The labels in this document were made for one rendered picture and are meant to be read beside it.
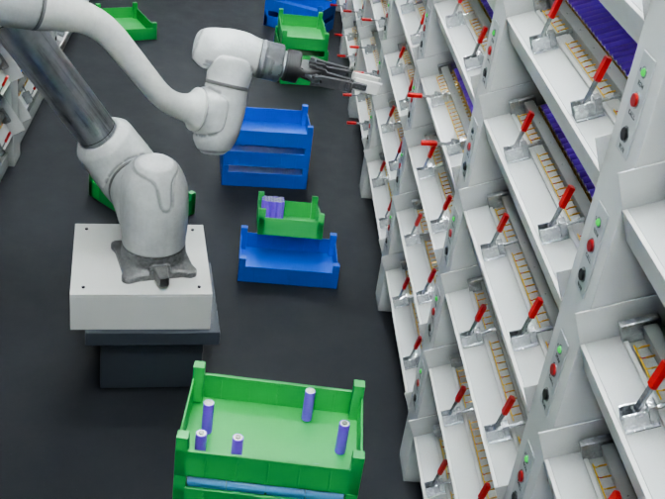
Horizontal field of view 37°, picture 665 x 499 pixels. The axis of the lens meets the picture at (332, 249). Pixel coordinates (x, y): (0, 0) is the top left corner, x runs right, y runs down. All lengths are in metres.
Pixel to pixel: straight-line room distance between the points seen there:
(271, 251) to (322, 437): 1.47
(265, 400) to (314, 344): 0.99
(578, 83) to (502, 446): 0.61
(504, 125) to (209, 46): 0.77
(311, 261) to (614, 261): 1.95
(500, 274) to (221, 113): 0.84
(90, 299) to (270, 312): 0.67
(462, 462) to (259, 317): 1.06
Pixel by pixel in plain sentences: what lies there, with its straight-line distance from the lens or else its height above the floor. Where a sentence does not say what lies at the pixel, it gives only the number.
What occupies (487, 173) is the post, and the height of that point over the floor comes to 0.82.
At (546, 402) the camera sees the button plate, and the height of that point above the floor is 0.80.
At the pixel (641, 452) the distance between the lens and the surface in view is 1.17.
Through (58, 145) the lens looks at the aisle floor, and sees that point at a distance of 3.74.
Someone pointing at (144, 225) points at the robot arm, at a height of 0.45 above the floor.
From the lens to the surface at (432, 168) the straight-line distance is 2.51.
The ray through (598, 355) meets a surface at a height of 0.93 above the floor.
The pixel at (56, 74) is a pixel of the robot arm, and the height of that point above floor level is 0.75.
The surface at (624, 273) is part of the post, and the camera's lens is 1.27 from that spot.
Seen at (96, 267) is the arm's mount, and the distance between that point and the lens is 2.48.
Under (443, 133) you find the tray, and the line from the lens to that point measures 2.30.
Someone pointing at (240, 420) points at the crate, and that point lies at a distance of 1.76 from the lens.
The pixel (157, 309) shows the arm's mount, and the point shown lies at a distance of 2.40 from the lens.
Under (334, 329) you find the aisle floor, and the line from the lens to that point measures 2.84.
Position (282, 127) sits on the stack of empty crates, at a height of 0.16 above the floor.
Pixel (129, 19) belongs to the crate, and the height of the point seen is 0.00.
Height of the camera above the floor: 1.64
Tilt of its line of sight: 31 degrees down
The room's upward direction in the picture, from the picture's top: 8 degrees clockwise
